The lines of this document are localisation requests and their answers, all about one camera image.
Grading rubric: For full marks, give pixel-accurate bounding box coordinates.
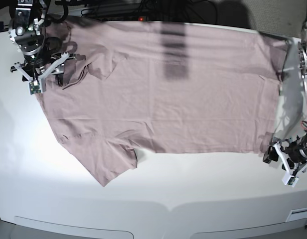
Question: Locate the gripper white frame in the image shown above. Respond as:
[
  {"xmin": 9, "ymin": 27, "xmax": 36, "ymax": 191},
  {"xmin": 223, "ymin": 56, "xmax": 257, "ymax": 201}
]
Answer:
[
  {"xmin": 10, "ymin": 37, "xmax": 76, "ymax": 86},
  {"xmin": 263, "ymin": 135, "xmax": 307, "ymax": 177}
]

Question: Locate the pale pink T-shirt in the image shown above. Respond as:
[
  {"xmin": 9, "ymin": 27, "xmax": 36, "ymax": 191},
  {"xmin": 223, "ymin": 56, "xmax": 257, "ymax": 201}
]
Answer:
[{"xmin": 36, "ymin": 19, "xmax": 288, "ymax": 186}]

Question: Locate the robot arm black silver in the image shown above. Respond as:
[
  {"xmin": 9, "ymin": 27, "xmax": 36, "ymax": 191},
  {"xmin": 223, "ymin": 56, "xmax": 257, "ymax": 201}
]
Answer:
[
  {"xmin": 8, "ymin": 0, "xmax": 75, "ymax": 93},
  {"xmin": 263, "ymin": 18, "xmax": 307, "ymax": 187}
]

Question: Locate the white label sticker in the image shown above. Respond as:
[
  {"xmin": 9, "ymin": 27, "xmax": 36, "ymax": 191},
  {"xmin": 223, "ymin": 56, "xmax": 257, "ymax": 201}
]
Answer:
[{"xmin": 286, "ymin": 208, "xmax": 307, "ymax": 222}]

